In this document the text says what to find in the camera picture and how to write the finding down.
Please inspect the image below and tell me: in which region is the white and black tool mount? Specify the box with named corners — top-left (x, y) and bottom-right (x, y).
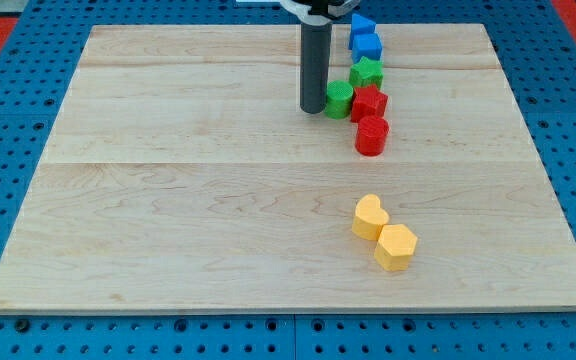
top-left (279, 0), bottom-right (360, 25)

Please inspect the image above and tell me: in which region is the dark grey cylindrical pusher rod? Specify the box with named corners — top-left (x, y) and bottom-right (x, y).
top-left (300, 23), bottom-right (332, 114)

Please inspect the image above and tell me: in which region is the green cylinder block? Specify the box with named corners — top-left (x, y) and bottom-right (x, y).
top-left (324, 80), bottom-right (354, 119)

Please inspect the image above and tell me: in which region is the green star block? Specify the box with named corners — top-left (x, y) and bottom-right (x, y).
top-left (349, 56), bottom-right (384, 89)

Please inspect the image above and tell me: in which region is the red star block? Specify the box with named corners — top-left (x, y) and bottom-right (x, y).
top-left (351, 84), bottom-right (389, 123)

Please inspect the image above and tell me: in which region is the blue triangle block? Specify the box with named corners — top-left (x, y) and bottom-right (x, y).
top-left (348, 13), bottom-right (376, 50)

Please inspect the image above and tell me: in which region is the blue cube block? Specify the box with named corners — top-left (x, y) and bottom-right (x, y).
top-left (352, 33), bottom-right (383, 63)

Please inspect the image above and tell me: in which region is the red cylinder block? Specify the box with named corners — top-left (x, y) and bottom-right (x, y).
top-left (355, 115), bottom-right (390, 156)

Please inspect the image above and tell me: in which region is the yellow heart block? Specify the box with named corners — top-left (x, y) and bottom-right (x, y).
top-left (351, 194), bottom-right (390, 241)

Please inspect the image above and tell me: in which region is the light wooden board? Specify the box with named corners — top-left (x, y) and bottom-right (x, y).
top-left (0, 24), bottom-right (576, 315)

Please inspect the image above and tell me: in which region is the yellow hexagon block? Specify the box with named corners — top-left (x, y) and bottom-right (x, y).
top-left (374, 224), bottom-right (418, 271)

